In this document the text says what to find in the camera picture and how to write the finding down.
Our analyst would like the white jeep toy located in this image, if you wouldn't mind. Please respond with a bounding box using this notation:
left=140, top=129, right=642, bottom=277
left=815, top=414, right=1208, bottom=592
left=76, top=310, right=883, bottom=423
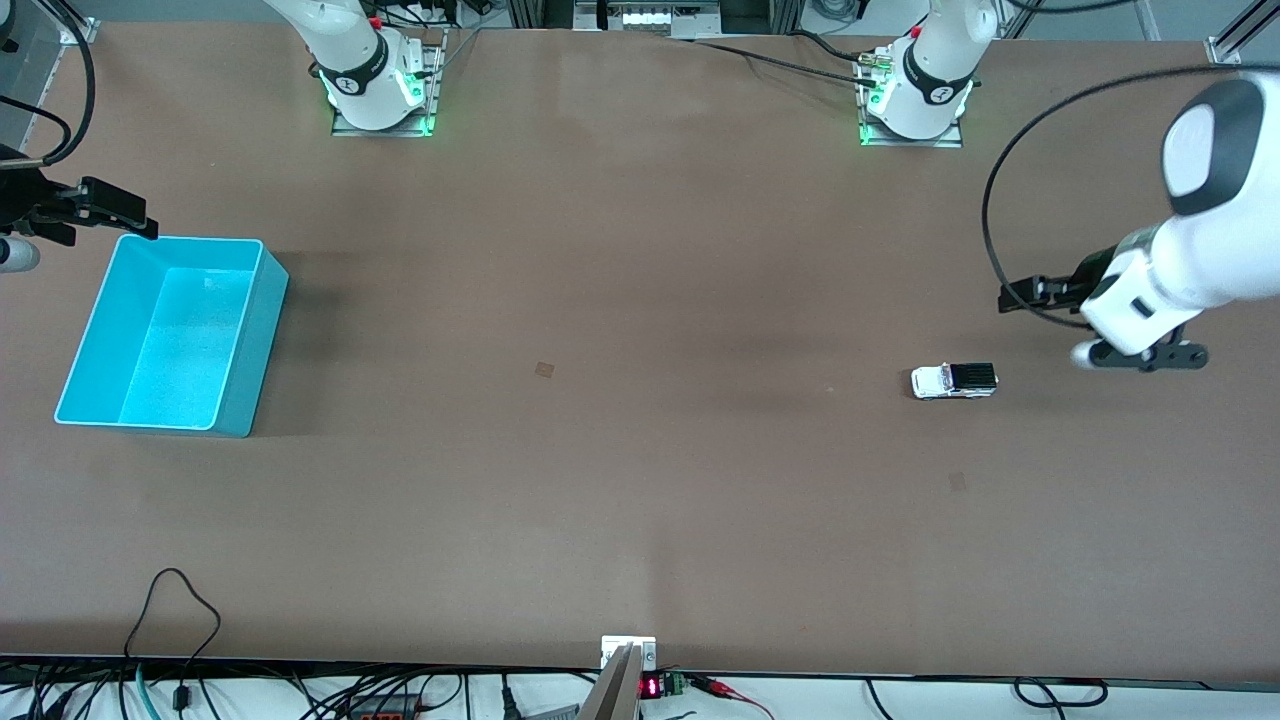
left=911, top=362, right=999, bottom=401

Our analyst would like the black coiled cable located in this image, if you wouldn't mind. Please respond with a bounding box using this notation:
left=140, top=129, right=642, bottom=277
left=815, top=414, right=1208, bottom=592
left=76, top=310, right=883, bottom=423
left=1012, top=677, right=1110, bottom=710

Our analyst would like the thick black table cable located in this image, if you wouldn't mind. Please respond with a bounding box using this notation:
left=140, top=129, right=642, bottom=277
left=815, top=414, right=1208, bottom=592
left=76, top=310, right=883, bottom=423
left=788, top=29, right=877, bottom=64

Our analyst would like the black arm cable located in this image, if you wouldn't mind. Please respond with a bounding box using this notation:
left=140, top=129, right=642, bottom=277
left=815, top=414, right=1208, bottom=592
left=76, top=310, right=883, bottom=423
left=0, top=0, right=98, bottom=169
left=982, top=64, right=1280, bottom=331

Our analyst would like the aluminium frame profile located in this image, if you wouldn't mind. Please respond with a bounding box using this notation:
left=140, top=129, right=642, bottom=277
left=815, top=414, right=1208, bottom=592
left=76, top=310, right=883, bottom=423
left=1205, top=0, right=1280, bottom=67

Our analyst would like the white metal mounting bracket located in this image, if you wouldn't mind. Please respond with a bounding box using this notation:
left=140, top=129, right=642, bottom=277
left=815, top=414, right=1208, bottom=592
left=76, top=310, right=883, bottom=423
left=600, top=635, right=658, bottom=671

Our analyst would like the black camera bracket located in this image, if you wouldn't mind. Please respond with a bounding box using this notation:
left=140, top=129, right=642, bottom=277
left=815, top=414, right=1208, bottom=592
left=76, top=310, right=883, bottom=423
left=0, top=218, right=77, bottom=248
left=1088, top=338, right=1209, bottom=373

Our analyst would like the teal plastic bin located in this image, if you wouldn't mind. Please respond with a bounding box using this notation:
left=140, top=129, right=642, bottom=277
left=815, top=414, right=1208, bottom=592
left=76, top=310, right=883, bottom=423
left=54, top=234, right=291, bottom=439

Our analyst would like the red clip lead wire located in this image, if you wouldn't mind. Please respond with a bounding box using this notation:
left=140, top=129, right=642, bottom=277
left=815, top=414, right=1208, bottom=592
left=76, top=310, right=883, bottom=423
left=688, top=675, right=777, bottom=720

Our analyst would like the thin black looping cable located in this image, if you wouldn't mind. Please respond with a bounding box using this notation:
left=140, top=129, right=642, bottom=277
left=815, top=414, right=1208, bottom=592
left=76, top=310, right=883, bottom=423
left=124, top=567, right=223, bottom=713

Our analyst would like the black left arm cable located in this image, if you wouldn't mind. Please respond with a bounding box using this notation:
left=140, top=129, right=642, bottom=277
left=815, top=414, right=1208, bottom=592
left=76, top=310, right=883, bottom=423
left=982, top=64, right=1280, bottom=331

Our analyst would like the lit control device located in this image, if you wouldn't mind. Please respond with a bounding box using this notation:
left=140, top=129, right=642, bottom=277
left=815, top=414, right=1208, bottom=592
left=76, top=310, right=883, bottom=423
left=574, top=0, right=723, bottom=37

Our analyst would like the long black table cable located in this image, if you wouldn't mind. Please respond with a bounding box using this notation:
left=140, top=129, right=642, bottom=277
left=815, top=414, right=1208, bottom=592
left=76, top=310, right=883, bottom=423
left=690, top=38, right=883, bottom=91

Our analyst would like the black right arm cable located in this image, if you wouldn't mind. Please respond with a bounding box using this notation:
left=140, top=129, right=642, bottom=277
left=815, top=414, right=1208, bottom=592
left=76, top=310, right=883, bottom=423
left=0, top=0, right=98, bottom=169

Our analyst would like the black left camera bracket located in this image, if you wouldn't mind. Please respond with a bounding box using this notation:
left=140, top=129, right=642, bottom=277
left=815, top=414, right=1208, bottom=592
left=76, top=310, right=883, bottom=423
left=1088, top=338, right=1209, bottom=373

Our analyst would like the grey aluminium camera post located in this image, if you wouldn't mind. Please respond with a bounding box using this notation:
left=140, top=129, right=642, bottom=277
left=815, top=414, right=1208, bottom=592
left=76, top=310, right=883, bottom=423
left=578, top=643, right=643, bottom=720

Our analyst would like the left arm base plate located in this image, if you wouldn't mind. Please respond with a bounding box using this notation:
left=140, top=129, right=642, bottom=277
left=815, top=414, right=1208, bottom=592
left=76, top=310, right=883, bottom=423
left=858, top=45, right=966, bottom=149

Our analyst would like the black right camera bracket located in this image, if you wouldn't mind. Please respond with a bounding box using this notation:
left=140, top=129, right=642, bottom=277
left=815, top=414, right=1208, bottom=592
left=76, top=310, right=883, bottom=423
left=0, top=218, right=77, bottom=248

